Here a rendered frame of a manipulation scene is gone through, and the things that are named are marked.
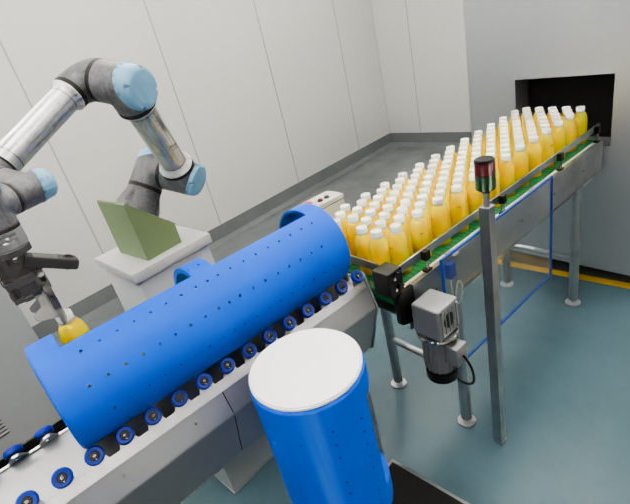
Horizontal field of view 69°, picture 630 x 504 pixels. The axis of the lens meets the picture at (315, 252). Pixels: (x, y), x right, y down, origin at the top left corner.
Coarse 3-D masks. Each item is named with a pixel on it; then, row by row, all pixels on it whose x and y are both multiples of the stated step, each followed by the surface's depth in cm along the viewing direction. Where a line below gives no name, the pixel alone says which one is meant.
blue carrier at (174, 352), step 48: (288, 240) 133; (336, 240) 140; (192, 288) 118; (240, 288) 122; (288, 288) 130; (48, 336) 108; (96, 336) 106; (144, 336) 108; (192, 336) 114; (240, 336) 124; (48, 384) 98; (96, 384) 101; (144, 384) 108; (96, 432) 104
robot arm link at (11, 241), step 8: (8, 232) 97; (16, 232) 99; (24, 232) 101; (0, 240) 97; (8, 240) 97; (16, 240) 99; (24, 240) 101; (0, 248) 97; (8, 248) 98; (16, 248) 99
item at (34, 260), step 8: (24, 256) 101; (32, 256) 103; (40, 256) 104; (48, 256) 105; (56, 256) 107; (64, 256) 107; (72, 256) 108; (24, 264) 101; (32, 264) 102; (40, 264) 103; (48, 264) 104; (56, 264) 105; (64, 264) 106; (72, 264) 107
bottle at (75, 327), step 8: (72, 320) 111; (80, 320) 113; (64, 328) 111; (72, 328) 111; (80, 328) 112; (88, 328) 115; (64, 336) 111; (72, 336) 111; (64, 344) 112; (80, 352) 113
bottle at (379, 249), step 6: (372, 240) 154; (378, 240) 153; (384, 240) 154; (372, 246) 154; (378, 246) 153; (384, 246) 154; (372, 252) 155; (378, 252) 154; (384, 252) 154; (372, 258) 157; (378, 258) 155; (384, 258) 155; (390, 258) 157
